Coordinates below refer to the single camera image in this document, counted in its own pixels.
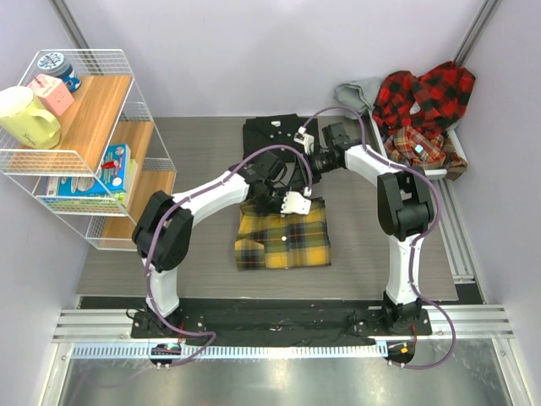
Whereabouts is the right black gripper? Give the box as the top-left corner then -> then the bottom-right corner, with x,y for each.
287,151 -> 339,191

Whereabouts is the yellow plaid long sleeve shirt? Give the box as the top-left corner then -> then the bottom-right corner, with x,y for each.
234,198 -> 331,271

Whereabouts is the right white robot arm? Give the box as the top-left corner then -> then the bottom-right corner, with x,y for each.
294,123 -> 434,334

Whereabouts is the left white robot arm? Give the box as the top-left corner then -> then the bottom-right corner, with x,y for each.
132,151 -> 286,337

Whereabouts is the folded black shirt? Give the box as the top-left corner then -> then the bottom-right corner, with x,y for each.
242,112 -> 322,191

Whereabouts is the grey crumpled shirt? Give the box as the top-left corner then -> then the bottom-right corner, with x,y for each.
334,77 -> 383,116

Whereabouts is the brown plaid shirt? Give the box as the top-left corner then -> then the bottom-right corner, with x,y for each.
383,126 -> 468,180

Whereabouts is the white laundry basket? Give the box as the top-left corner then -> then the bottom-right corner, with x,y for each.
368,112 -> 466,181

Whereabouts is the red black plaid shirt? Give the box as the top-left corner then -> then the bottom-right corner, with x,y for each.
372,61 -> 476,139

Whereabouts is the green box on shelf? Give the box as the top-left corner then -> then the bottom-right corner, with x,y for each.
114,158 -> 138,207

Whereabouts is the blue product box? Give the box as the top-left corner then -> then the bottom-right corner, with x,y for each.
44,143 -> 132,198

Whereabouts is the pink cube box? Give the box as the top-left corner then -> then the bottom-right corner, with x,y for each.
28,74 -> 74,117

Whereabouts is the blue patterned tin can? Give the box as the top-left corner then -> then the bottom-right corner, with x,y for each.
36,52 -> 81,92

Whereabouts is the yellow green pitcher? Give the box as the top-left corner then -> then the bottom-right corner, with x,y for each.
1,86 -> 61,150

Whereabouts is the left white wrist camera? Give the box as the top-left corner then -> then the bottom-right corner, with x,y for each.
280,191 -> 312,216

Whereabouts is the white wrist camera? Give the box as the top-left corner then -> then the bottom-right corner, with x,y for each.
280,191 -> 312,216
293,126 -> 314,155

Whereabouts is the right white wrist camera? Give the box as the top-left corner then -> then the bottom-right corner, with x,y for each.
293,126 -> 314,155

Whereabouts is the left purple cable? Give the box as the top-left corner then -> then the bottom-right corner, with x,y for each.
142,144 -> 314,367

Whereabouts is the purple cable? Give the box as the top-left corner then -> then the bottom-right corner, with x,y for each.
142,144 -> 314,367
302,106 -> 456,372

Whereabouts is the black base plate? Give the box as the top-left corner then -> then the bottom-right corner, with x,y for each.
130,298 -> 433,346

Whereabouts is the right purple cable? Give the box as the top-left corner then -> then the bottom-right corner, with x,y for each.
302,106 -> 456,372

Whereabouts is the white wire shelf rack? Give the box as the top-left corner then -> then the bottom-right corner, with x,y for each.
1,49 -> 177,251

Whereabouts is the white slotted cable duct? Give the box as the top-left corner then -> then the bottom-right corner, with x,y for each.
71,341 -> 388,360

